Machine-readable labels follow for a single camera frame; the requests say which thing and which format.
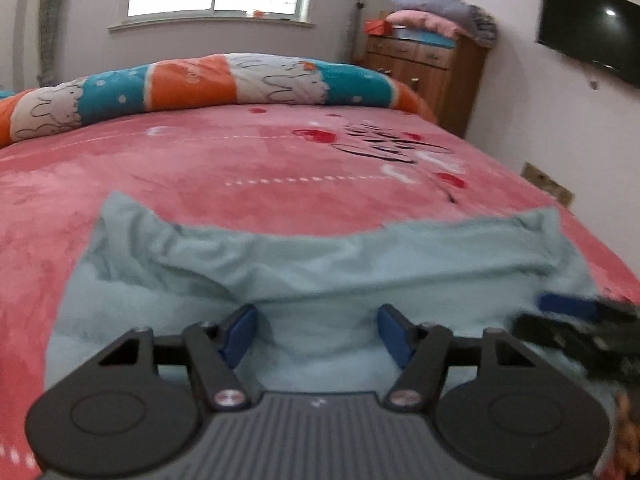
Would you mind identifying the pink fleece bed blanket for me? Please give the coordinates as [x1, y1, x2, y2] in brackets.
[0, 102, 640, 480]

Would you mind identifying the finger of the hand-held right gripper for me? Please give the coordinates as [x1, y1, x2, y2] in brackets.
[512, 312, 583, 358]
[539, 292, 608, 322]

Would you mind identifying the folded pink blanket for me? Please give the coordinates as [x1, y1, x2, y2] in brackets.
[385, 9, 461, 38]

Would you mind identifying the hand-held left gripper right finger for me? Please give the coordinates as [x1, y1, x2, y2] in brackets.
[377, 304, 538, 409]

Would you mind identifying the grey checked curtain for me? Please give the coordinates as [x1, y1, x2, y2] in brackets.
[37, 0, 76, 88]
[345, 0, 378, 63]

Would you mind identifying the light blue down jacket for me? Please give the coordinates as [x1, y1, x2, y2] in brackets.
[45, 191, 618, 480]

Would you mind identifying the wall socket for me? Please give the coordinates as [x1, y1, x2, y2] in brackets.
[521, 161, 576, 207]

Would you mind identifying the black wall television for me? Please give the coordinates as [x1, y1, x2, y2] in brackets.
[536, 0, 640, 88]

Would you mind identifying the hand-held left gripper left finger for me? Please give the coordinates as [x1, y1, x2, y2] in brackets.
[97, 304, 261, 409]

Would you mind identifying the wooden dresser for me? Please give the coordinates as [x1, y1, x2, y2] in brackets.
[355, 35, 488, 138]

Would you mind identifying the folded blue-grey blanket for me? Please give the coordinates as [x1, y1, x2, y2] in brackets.
[390, 0, 498, 48]

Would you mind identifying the rolled cartoon rabbit quilt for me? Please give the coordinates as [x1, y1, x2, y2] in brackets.
[0, 53, 436, 148]

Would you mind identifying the folded teal blanket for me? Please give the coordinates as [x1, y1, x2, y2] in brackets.
[392, 27, 458, 50]

